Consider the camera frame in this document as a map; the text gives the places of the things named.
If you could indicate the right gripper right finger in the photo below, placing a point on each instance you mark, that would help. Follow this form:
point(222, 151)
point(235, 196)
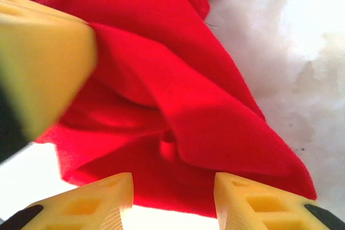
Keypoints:
point(264, 208)

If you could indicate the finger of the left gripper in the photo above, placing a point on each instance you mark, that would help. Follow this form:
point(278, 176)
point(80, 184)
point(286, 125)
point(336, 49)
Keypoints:
point(40, 65)

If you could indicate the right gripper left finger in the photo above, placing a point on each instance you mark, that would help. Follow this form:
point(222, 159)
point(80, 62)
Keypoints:
point(81, 208)

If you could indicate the red t-shirt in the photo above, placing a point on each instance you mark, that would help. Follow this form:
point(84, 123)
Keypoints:
point(188, 92)

